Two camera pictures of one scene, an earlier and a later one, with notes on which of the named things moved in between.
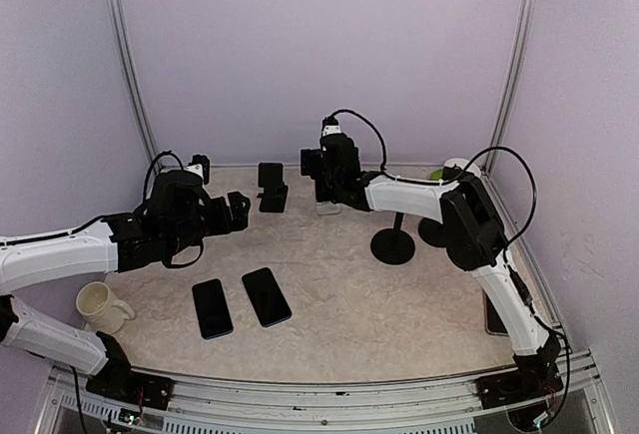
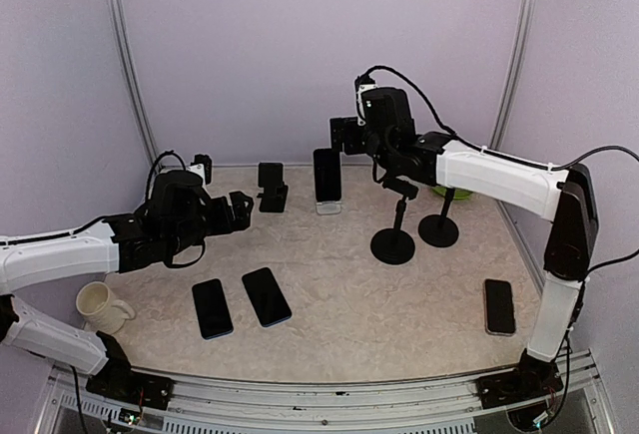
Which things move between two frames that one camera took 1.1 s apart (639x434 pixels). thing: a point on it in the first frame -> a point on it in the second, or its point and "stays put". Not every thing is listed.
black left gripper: (224, 224) stays put
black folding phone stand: (271, 179) stays put
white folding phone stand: (327, 208) stays put
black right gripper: (310, 158) -> (351, 144)
